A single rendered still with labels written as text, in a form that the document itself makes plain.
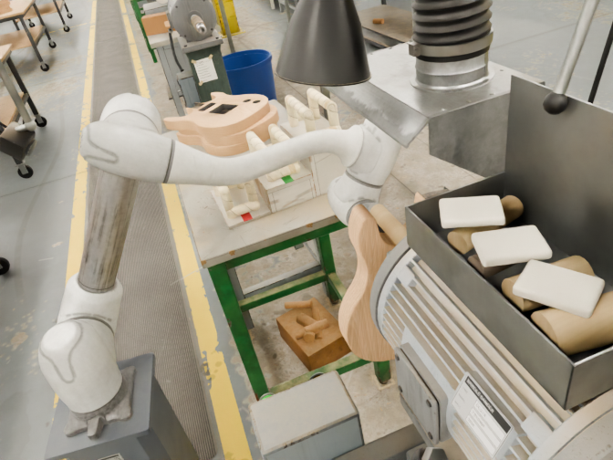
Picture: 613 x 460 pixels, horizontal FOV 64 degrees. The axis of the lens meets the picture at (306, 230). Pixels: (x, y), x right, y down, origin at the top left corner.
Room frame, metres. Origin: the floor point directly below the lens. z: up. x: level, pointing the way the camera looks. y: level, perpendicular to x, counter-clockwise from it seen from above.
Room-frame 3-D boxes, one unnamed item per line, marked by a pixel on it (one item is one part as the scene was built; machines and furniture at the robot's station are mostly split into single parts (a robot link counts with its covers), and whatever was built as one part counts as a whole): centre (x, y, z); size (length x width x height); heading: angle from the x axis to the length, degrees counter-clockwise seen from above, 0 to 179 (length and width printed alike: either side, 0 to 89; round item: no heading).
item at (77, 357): (0.95, 0.66, 0.87); 0.18 x 0.16 x 0.22; 7
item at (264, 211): (1.47, 0.21, 0.94); 0.27 x 0.15 x 0.01; 17
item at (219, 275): (1.23, 0.30, 0.45); 0.05 x 0.05 x 0.90; 13
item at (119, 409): (0.92, 0.66, 0.73); 0.22 x 0.18 x 0.06; 5
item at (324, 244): (1.87, -0.07, 0.45); 0.05 x 0.05 x 0.90; 13
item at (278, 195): (1.51, 0.06, 0.98); 0.27 x 0.16 x 0.09; 17
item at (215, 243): (1.55, 0.11, 0.55); 0.62 x 0.58 x 0.76; 13
